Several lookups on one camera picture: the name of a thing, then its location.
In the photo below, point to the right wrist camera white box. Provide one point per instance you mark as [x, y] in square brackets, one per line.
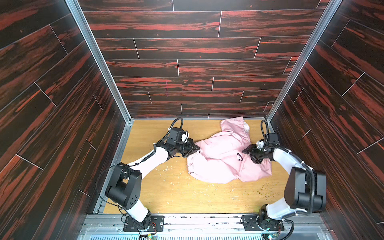
[270, 139]

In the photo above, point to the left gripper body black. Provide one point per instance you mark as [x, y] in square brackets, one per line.
[186, 147]

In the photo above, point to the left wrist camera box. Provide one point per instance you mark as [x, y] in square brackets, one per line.
[177, 136]

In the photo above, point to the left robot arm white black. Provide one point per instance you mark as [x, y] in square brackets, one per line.
[124, 187]

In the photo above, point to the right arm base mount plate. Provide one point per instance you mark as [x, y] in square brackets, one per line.
[258, 223]

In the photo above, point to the aluminium front rail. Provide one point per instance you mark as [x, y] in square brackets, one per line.
[202, 227]

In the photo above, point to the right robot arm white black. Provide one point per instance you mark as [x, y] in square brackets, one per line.
[305, 191]

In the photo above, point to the pink zip jacket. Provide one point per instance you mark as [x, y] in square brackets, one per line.
[220, 159]

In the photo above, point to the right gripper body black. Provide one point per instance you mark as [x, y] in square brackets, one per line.
[255, 153]

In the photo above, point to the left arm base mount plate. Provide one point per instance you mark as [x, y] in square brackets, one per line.
[151, 223]

